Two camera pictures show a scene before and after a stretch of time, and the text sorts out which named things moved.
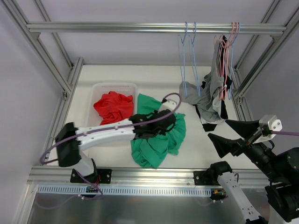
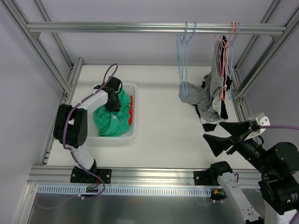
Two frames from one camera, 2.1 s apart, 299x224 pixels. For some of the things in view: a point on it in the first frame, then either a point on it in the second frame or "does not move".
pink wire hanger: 222,52 does not move
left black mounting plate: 101,176 does not move
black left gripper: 164,122 to 112,102
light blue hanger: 194,61 to 182,43
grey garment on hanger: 207,99 does not move
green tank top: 152,150 to 112,123
